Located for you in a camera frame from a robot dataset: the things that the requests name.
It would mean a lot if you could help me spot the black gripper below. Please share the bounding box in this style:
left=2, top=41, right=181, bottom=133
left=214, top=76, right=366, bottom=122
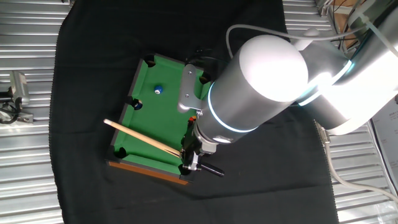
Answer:
left=179, top=123, right=205, bottom=172

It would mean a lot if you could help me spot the wooden pool cue black handle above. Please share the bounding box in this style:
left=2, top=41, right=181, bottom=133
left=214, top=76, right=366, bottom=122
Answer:
left=103, top=118, right=225, bottom=178

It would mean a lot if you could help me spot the mini green pool table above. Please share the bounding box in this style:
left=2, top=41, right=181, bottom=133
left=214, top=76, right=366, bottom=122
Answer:
left=104, top=52, right=215, bottom=186

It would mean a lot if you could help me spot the black cloth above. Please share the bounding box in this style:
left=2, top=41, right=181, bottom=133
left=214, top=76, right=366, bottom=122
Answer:
left=49, top=0, right=340, bottom=224

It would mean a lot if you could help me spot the white printed sign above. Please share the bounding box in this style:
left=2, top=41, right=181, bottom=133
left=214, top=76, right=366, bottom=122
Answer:
left=371, top=107, right=398, bottom=190

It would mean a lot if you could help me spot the clear plastic bag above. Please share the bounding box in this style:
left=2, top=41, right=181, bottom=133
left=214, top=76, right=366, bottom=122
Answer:
left=374, top=202, right=398, bottom=224

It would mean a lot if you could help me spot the silver camera bracket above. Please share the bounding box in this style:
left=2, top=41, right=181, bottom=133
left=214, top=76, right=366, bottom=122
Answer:
left=177, top=63, right=205, bottom=114

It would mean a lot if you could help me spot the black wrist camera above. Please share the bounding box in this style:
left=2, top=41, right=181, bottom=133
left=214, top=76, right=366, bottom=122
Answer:
left=191, top=49, right=226, bottom=83

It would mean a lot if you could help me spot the light grey wrist cable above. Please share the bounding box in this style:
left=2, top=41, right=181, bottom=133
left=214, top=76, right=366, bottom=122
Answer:
left=225, top=24, right=369, bottom=59

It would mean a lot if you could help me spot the thick grey cable with connector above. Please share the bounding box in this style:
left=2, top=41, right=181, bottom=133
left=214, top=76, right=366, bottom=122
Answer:
left=315, top=119, right=398, bottom=205

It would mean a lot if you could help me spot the metal camera stand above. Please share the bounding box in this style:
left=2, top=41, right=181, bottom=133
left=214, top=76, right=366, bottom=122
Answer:
left=0, top=88, right=34, bottom=125

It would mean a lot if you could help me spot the silver camera on stand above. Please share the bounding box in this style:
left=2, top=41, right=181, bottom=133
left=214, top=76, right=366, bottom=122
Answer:
left=9, top=70, right=31, bottom=106

